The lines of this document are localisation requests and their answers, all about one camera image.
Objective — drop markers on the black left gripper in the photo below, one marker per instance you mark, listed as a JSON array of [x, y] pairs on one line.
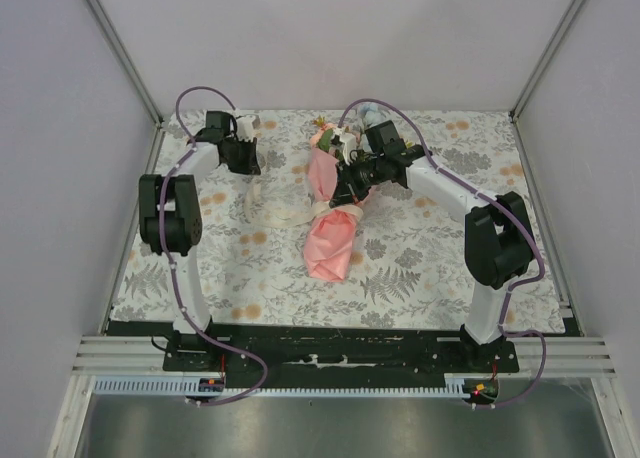
[[251, 164]]

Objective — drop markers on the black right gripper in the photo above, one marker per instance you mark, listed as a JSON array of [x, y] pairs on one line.
[[346, 192]]

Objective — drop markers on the cream ribbon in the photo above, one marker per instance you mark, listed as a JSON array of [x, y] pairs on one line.
[[290, 213]]

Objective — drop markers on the pink wrapping paper sheet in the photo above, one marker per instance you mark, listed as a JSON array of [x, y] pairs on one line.
[[329, 244]]

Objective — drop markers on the orange fake rose stem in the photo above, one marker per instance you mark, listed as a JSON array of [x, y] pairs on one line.
[[325, 137]]

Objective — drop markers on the blue fake hydrangea stem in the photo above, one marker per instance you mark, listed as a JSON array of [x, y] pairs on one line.
[[371, 114]]

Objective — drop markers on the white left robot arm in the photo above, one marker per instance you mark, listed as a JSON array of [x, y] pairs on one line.
[[170, 219]]

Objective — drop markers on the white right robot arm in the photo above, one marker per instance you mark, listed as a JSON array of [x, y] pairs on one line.
[[498, 241]]

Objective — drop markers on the floral patterned table mat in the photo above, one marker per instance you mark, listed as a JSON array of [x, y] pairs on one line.
[[407, 266]]

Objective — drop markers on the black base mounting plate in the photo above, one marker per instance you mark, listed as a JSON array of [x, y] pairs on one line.
[[249, 355]]

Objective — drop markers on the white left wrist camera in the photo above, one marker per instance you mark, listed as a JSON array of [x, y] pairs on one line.
[[247, 127]]

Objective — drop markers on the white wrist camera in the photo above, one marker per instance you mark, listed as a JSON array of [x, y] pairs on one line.
[[247, 127], [343, 145]]

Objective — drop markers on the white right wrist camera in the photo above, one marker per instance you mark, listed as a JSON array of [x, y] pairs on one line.
[[343, 145]]

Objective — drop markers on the white slotted cable duct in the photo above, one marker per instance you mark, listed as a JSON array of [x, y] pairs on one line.
[[205, 387]]

